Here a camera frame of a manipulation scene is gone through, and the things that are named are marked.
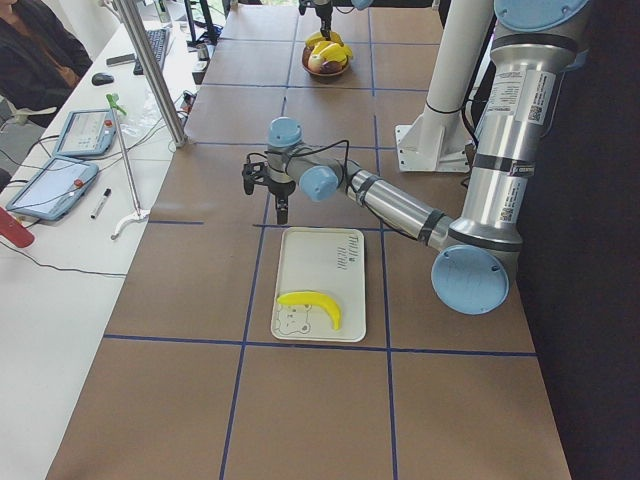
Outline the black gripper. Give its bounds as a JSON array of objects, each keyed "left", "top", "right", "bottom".
[
  {"left": 312, "top": 0, "right": 333, "bottom": 40},
  {"left": 268, "top": 179, "right": 295, "bottom": 223}
]

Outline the yellow banana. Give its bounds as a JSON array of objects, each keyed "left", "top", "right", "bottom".
[
  {"left": 305, "top": 31, "right": 344, "bottom": 48},
  {"left": 311, "top": 40, "right": 353, "bottom": 63},
  {"left": 276, "top": 290, "right": 342, "bottom": 330}
]

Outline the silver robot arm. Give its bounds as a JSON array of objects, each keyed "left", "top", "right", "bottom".
[{"left": 243, "top": 1, "right": 591, "bottom": 315}]

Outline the brown wicker basket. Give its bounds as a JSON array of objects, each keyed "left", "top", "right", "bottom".
[{"left": 302, "top": 41, "right": 353, "bottom": 77}]

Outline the white bear tray plate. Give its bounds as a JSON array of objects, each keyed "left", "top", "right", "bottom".
[{"left": 271, "top": 227, "right": 366, "bottom": 342}]

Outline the pink apple near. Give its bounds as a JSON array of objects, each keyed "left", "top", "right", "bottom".
[{"left": 307, "top": 54, "right": 325, "bottom": 73}]

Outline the dark purple fruit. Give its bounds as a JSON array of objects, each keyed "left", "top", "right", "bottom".
[{"left": 320, "top": 61, "right": 344, "bottom": 75}]

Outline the small metal cup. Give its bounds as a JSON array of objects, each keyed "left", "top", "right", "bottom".
[{"left": 195, "top": 43, "right": 210, "bottom": 62}]

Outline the reacher grabber stick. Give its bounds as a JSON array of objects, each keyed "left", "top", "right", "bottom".
[{"left": 106, "top": 93, "right": 150, "bottom": 240}]

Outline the clear plastic bag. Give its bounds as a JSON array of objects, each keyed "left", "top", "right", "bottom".
[{"left": 119, "top": 87, "right": 163, "bottom": 137}]

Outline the black keyboard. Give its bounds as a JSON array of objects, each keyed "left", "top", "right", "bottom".
[{"left": 146, "top": 28, "right": 171, "bottom": 71}]

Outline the black marker pen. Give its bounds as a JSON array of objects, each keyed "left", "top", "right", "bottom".
[{"left": 90, "top": 188, "right": 112, "bottom": 220}]

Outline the far blue teach pendant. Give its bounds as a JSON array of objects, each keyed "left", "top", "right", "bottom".
[{"left": 53, "top": 109, "right": 115, "bottom": 157}]

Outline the blue teach pendant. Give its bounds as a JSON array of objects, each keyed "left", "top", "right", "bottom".
[
  {"left": 6, "top": 155, "right": 99, "bottom": 221},
  {"left": 53, "top": 109, "right": 115, "bottom": 157}
]

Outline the black computer mouse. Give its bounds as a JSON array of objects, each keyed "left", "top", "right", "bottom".
[{"left": 91, "top": 72, "right": 114, "bottom": 86}]

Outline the near blue teach pendant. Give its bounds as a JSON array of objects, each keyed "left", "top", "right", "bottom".
[{"left": 6, "top": 155, "right": 99, "bottom": 221}]

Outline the red bottle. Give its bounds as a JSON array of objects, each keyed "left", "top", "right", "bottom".
[{"left": 0, "top": 207, "right": 35, "bottom": 248}]

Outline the seated person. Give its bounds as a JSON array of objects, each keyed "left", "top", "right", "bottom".
[{"left": 0, "top": 0, "right": 94, "bottom": 116}]

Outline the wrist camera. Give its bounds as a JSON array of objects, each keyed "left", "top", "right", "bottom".
[{"left": 242, "top": 155, "right": 270, "bottom": 195}]

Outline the white pedestal column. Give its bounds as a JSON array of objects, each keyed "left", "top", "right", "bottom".
[{"left": 395, "top": 0, "right": 494, "bottom": 173}]

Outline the aluminium frame post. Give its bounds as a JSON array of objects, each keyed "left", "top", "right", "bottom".
[{"left": 114, "top": 0, "right": 187, "bottom": 148}]

